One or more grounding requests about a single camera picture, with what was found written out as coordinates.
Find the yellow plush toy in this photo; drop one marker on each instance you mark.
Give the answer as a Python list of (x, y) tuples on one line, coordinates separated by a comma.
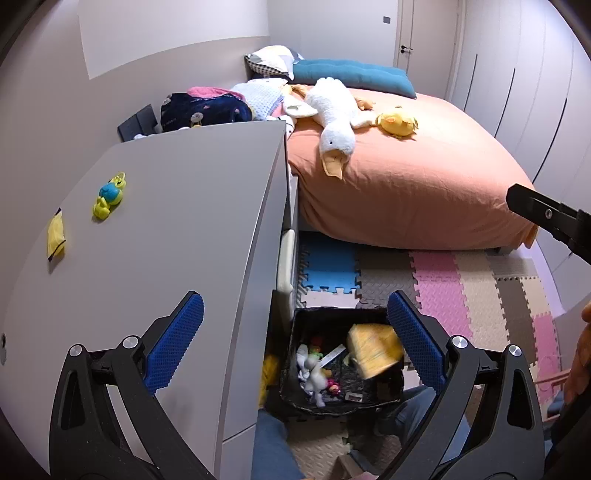
[(270, 378)]

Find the navy printed blanket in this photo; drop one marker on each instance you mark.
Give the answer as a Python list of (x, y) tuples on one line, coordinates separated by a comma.
[(207, 108)]

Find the bin with black bag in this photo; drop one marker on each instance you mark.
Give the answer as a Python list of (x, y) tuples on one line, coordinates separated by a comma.
[(364, 390)]

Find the white door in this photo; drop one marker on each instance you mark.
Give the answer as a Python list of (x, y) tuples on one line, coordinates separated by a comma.
[(429, 37)]

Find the person's left leg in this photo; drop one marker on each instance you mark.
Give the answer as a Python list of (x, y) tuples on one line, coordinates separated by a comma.
[(272, 447)]

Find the yellow duck plush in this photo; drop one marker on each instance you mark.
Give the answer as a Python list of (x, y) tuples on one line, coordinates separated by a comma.
[(397, 122)]

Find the white goose plush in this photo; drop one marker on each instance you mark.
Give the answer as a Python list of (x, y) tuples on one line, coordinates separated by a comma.
[(332, 110)]

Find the grey cabinet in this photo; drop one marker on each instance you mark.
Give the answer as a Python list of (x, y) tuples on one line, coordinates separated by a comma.
[(184, 207)]

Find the bed with orange sheet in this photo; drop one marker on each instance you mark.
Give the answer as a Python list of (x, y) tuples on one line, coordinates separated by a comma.
[(415, 184)]

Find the patterned pillow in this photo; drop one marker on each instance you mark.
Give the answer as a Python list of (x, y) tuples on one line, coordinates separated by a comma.
[(272, 60)]

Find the small yellow white toy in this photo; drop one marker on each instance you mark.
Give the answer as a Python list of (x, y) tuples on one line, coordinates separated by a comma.
[(196, 120)]

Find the blue and yellow toy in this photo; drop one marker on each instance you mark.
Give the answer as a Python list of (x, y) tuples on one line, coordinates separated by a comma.
[(108, 191)]

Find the black and white plush toy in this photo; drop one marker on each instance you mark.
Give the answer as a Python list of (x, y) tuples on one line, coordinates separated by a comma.
[(287, 127)]

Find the white wardrobe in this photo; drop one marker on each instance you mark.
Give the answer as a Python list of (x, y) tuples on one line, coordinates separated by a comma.
[(531, 92)]

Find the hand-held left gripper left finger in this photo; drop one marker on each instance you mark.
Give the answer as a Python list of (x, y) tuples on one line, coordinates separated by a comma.
[(178, 341)]

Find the small white cloth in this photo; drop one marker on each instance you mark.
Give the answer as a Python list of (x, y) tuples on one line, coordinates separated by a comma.
[(145, 135)]

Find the pink cloth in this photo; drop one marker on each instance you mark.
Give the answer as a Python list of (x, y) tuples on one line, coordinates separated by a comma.
[(207, 91)]

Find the person's right leg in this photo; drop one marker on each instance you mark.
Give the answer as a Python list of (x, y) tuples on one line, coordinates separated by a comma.
[(415, 415)]

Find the white figure toy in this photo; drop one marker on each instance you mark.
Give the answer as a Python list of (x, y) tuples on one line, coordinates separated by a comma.
[(314, 381)]

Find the pink small toy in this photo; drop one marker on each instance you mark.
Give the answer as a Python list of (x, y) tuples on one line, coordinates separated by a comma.
[(332, 387)]

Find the person's right forearm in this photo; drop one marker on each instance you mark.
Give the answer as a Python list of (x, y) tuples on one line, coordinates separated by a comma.
[(579, 369)]

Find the foam puzzle floor mat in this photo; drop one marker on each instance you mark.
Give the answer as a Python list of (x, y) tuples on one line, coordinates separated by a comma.
[(461, 286)]

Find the white printed cloth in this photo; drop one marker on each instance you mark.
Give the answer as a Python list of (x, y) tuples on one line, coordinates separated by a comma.
[(268, 82)]

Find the teal cushion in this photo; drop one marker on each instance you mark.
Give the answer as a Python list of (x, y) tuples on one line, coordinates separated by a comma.
[(351, 74)]

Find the black chair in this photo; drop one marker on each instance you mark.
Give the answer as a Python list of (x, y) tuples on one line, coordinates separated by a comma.
[(138, 122)]

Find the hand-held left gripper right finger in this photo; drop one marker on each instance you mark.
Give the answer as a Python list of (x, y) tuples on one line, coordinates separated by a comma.
[(415, 341)]

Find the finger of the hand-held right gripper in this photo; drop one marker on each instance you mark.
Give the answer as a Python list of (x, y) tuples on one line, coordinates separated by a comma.
[(554, 217)]

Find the light blue knitted blanket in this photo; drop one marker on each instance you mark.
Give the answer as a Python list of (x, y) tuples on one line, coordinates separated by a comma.
[(261, 99)]

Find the person's leg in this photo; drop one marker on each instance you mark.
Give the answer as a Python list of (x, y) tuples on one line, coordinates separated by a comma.
[(415, 415), (272, 447)]

